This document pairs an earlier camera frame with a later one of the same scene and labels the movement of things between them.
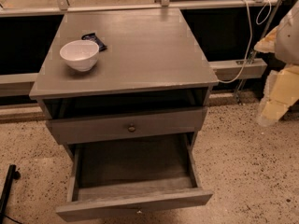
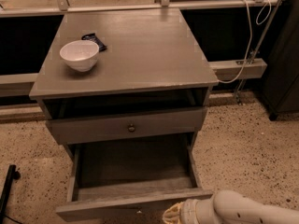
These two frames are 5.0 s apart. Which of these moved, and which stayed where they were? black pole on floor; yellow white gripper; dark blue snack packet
Moved: yellow white gripper
Stayed: dark blue snack packet; black pole on floor
